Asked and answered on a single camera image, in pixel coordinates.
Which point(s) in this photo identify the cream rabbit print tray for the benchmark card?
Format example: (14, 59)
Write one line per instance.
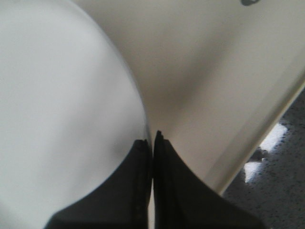
(215, 75)

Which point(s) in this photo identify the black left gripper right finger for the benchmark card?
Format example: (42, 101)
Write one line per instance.
(183, 201)

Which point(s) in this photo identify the white round plate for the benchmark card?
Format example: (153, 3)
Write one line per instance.
(69, 109)

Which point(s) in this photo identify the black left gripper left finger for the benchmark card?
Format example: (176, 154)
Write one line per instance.
(120, 202)

